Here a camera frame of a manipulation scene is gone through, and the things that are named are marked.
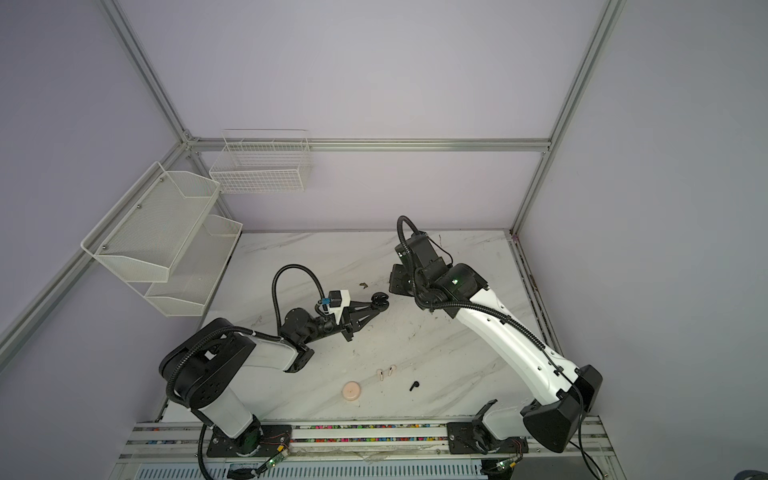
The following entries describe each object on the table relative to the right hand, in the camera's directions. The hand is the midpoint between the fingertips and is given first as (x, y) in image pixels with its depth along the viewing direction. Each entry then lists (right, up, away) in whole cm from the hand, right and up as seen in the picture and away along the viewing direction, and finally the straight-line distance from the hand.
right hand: (392, 277), depth 72 cm
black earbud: (+7, -31, +10) cm, 33 cm away
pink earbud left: (-3, -28, +12) cm, 31 cm away
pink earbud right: (0, -28, +13) cm, 30 cm away
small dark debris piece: (-10, -5, +32) cm, 34 cm away
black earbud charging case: (-3, -7, +4) cm, 8 cm away
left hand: (-4, -8, +4) cm, 10 cm away
